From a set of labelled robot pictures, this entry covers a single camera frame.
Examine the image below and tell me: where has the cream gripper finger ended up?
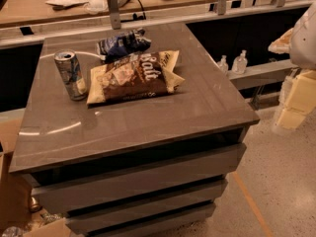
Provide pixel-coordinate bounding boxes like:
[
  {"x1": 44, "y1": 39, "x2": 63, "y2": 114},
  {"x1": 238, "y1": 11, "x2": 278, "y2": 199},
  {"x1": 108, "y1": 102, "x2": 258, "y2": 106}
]
[
  {"x1": 276, "y1": 70, "x2": 316, "y2": 130},
  {"x1": 268, "y1": 29, "x2": 292, "y2": 54}
]

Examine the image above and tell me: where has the silver blue redbull can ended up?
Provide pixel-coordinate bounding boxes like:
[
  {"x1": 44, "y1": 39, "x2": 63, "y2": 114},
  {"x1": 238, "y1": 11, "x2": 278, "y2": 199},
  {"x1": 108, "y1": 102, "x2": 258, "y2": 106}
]
[{"x1": 54, "y1": 49, "x2": 88, "y2": 101}]

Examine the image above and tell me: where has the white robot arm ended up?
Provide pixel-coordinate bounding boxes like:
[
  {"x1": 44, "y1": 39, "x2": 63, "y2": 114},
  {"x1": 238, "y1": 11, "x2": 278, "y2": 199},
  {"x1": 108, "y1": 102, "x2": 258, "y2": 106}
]
[{"x1": 268, "y1": 3, "x2": 316, "y2": 133}]

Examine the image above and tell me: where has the brown yellow chip bag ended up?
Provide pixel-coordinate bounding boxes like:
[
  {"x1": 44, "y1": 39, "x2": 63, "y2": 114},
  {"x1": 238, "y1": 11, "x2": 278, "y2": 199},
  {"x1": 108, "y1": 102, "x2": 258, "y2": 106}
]
[{"x1": 87, "y1": 50, "x2": 185, "y2": 105}]

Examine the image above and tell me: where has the blue chip bag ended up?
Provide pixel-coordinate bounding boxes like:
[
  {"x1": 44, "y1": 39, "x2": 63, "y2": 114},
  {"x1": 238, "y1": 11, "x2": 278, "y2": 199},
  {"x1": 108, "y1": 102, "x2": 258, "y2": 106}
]
[{"x1": 96, "y1": 28, "x2": 151, "y2": 62}]

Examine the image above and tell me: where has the clear sanitizer bottle left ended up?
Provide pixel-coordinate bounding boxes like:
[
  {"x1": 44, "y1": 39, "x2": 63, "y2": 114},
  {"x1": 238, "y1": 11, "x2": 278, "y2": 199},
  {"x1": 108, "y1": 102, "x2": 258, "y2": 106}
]
[{"x1": 217, "y1": 55, "x2": 229, "y2": 74}]

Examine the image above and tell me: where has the grey drawer cabinet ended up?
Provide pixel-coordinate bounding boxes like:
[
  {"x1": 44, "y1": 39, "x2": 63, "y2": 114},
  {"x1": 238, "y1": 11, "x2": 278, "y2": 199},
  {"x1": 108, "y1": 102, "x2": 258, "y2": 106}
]
[{"x1": 10, "y1": 23, "x2": 259, "y2": 237}]

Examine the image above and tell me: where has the brown cardboard box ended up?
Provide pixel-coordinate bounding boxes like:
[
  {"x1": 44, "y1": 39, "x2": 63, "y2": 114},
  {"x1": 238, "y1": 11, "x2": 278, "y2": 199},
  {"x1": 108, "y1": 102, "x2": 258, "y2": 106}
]
[{"x1": 0, "y1": 118, "x2": 71, "y2": 237}]

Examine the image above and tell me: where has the black power cable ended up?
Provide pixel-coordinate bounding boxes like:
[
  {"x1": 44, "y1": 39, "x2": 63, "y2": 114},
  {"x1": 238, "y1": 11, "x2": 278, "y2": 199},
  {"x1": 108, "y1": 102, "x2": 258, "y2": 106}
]
[{"x1": 119, "y1": 0, "x2": 147, "y2": 23}]

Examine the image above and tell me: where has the grey metal post left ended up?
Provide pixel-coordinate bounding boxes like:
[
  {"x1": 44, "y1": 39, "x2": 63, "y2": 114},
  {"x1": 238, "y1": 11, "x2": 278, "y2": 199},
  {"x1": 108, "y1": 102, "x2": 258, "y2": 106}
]
[{"x1": 107, "y1": 0, "x2": 121, "y2": 30}]

